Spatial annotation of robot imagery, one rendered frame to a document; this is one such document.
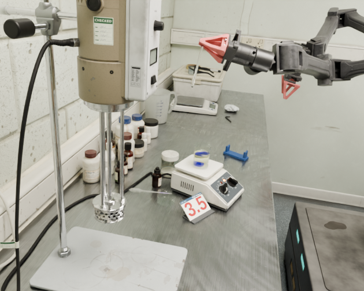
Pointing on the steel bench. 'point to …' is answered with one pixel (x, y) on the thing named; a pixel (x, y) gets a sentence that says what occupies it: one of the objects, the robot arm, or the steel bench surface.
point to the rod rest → (236, 154)
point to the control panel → (227, 187)
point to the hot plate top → (186, 164)
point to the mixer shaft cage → (112, 209)
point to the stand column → (64, 251)
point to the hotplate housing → (180, 185)
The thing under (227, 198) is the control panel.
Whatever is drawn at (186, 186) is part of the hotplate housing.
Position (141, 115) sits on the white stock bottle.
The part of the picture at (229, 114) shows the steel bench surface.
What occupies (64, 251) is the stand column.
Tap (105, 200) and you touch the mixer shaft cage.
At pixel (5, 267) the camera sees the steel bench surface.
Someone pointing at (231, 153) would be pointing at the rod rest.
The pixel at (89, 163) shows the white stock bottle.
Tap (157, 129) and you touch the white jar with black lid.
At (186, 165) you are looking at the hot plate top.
